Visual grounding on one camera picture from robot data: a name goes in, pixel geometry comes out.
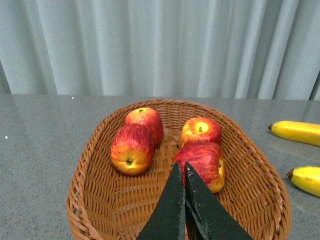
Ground red apple with stem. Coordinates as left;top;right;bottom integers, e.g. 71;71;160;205
179;117;222;148

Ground red apple sideways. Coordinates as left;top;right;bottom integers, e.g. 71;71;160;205
172;141;226;193

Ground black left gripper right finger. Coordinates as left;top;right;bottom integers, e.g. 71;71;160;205
184;162;252;240

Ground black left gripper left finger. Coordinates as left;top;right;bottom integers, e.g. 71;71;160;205
137;162;186;240

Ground yellow banana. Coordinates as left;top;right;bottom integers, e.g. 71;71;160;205
268;120;320;147
286;166;320;197

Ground white pleated curtain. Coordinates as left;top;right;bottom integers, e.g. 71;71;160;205
0;0;320;100

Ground brown wicker basket left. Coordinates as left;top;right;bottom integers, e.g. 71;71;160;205
66;99;292;240

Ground red apple back left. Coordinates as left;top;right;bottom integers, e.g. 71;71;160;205
124;107;164;145

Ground red apple front left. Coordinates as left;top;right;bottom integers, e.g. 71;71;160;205
110;123;155;176

